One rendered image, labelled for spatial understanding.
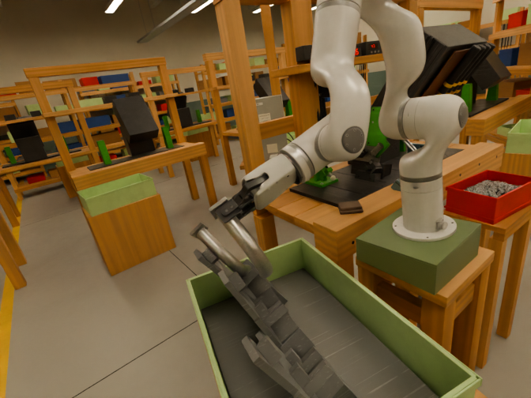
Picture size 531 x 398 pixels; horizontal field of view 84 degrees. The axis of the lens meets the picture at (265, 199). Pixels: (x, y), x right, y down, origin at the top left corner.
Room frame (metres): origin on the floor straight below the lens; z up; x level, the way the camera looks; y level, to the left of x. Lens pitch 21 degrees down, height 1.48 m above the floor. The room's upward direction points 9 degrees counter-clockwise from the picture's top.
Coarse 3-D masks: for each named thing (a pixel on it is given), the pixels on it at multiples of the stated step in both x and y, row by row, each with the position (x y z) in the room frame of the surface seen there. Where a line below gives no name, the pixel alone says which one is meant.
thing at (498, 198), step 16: (480, 176) 1.32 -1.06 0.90; (496, 176) 1.30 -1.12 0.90; (512, 176) 1.24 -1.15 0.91; (528, 176) 1.19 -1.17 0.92; (448, 192) 1.22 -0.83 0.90; (464, 192) 1.15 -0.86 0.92; (480, 192) 1.18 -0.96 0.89; (496, 192) 1.18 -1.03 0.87; (512, 192) 1.07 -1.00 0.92; (528, 192) 1.13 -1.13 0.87; (448, 208) 1.21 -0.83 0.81; (464, 208) 1.15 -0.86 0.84; (480, 208) 1.09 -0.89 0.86; (496, 208) 1.04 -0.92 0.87; (512, 208) 1.09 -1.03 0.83
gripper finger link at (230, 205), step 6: (240, 192) 0.51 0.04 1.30; (240, 198) 0.51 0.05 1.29; (246, 198) 0.51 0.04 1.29; (228, 204) 0.52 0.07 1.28; (234, 204) 0.52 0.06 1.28; (240, 204) 0.51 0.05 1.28; (216, 210) 0.52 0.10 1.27; (222, 210) 0.51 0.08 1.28; (228, 210) 0.51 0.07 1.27; (234, 210) 0.51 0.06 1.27; (240, 210) 0.51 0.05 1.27; (222, 216) 0.51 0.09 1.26; (228, 216) 0.51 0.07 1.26; (234, 216) 0.51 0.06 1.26
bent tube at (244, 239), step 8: (224, 200) 0.52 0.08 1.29; (216, 208) 0.52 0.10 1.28; (216, 216) 0.54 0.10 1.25; (224, 224) 0.51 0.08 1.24; (232, 224) 0.50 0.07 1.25; (240, 224) 0.51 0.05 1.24; (232, 232) 0.50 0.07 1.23; (240, 232) 0.49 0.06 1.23; (248, 232) 0.50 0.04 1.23; (240, 240) 0.49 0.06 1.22; (248, 240) 0.48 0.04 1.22; (248, 248) 0.48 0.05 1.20; (256, 248) 0.48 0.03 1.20; (248, 256) 0.48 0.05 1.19; (256, 256) 0.48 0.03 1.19; (264, 256) 0.48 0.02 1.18; (256, 264) 0.48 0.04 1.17; (264, 264) 0.48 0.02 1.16; (264, 272) 0.49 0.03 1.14; (272, 272) 0.51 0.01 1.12
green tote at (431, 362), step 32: (288, 256) 0.88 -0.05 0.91; (320, 256) 0.79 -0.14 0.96; (192, 288) 0.72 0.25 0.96; (224, 288) 0.80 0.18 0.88; (352, 288) 0.64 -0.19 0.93; (384, 320) 0.53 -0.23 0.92; (416, 352) 0.45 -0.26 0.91; (448, 352) 0.39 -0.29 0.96; (224, 384) 0.53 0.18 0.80; (448, 384) 0.38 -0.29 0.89; (480, 384) 0.34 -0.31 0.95
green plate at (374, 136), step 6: (372, 108) 1.64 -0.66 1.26; (378, 108) 1.61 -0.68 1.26; (372, 114) 1.64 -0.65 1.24; (378, 114) 1.60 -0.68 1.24; (372, 120) 1.63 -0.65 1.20; (372, 126) 1.62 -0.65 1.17; (378, 126) 1.58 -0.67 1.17; (372, 132) 1.61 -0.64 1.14; (378, 132) 1.57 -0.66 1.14; (372, 138) 1.60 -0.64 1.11; (378, 138) 1.56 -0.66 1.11; (384, 138) 1.53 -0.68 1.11; (372, 144) 1.59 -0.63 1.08
